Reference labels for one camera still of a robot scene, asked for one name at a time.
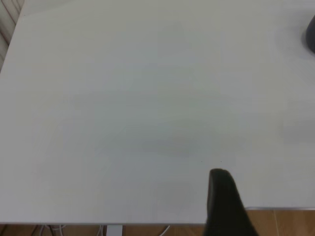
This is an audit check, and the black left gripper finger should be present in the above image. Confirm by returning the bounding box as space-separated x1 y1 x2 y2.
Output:
203 168 259 236

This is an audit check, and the dark grey ceramic mug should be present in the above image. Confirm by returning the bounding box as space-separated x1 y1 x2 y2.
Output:
301 14 315 54

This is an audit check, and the silver metal edge strip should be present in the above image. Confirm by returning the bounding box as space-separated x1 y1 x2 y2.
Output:
246 206 315 211

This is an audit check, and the grey table leg bracket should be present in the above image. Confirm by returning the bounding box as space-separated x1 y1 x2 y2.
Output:
106 225 123 236

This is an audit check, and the white ribbed wall moulding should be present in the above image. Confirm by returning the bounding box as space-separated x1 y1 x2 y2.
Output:
0 0 24 74

